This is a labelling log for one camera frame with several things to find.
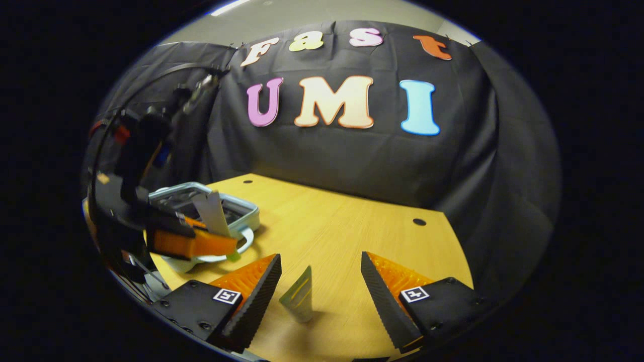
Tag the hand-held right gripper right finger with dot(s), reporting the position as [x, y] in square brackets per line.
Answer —
[387, 306]

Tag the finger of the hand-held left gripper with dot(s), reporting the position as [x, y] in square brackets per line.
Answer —
[176, 244]
[168, 222]

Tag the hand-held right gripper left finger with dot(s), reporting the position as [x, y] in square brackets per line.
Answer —
[259, 301]

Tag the black backdrop cloth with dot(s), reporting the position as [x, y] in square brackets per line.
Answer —
[352, 161]

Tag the ceiling light panel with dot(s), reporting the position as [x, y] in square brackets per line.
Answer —
[229, 6]

